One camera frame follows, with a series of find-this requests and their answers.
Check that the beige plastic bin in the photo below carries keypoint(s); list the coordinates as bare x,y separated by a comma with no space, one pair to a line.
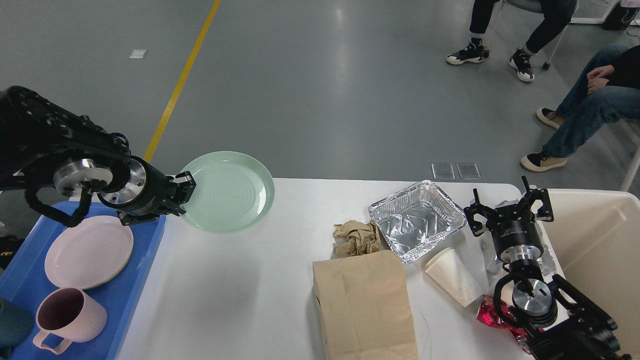
596,239

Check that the pink mug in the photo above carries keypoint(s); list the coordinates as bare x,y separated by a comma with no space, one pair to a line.
68,315

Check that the pink plate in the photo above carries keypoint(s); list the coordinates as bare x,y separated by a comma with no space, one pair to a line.
90,254

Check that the floor socket plate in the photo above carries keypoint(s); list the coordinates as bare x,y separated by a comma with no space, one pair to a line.
468,171
443,171

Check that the person in blue jeans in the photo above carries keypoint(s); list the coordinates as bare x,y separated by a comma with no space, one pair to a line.
607,91

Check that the white office chair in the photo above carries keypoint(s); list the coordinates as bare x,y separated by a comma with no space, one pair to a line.
530,6

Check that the green plate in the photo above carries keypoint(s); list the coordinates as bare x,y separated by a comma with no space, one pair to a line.
233,192

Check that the white paper cup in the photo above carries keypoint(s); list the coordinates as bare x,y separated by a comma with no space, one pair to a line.
448,270

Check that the white paper on floor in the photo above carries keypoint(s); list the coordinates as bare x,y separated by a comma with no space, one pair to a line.
138,54

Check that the crumpled brown paper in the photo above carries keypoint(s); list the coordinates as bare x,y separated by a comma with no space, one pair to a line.
356,238

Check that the dark green mug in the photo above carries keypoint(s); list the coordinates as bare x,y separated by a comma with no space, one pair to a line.
16,324

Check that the walking person black trousers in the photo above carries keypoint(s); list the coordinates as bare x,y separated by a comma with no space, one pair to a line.
556,14

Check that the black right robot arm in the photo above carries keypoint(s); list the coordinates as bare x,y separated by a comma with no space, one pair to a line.
559,321

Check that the red foil wrapper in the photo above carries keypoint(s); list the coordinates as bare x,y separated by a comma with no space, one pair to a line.
488,315

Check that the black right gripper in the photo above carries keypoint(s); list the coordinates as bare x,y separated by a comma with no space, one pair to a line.
517,238

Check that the floor socket plate left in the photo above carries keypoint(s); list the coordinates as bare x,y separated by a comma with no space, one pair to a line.
443,171

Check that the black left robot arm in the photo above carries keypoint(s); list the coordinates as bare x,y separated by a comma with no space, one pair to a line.
61,160

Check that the floor socket plate right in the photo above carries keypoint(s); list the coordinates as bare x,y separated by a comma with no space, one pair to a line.
468,171

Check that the brown paper bag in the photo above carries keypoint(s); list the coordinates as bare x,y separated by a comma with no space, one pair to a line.
364,308

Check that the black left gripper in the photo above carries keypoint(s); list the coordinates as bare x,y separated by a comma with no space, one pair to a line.
147,193

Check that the seated person in black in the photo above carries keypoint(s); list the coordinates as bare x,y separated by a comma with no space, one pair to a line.
9,246

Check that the aluminium foil tray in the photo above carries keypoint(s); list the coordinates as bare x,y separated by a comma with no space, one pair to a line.
416,219

